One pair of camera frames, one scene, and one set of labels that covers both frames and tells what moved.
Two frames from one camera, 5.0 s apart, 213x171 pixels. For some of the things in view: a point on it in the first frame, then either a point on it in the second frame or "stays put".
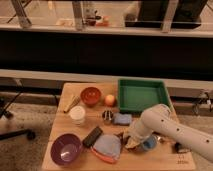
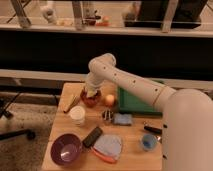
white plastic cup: x=77 y=115 stays put
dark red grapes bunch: x=123 y=140 -> x=84 y=96
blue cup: x=149 y=143 stays put
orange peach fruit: x=110 y=100 stays put
